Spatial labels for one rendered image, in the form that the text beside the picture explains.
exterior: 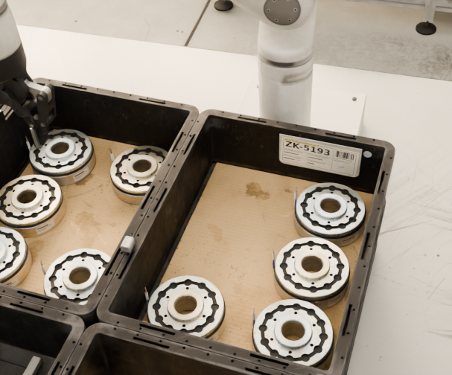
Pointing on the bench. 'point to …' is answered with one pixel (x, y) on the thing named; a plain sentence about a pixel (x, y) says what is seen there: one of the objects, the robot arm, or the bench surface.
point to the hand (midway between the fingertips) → (19, 132)
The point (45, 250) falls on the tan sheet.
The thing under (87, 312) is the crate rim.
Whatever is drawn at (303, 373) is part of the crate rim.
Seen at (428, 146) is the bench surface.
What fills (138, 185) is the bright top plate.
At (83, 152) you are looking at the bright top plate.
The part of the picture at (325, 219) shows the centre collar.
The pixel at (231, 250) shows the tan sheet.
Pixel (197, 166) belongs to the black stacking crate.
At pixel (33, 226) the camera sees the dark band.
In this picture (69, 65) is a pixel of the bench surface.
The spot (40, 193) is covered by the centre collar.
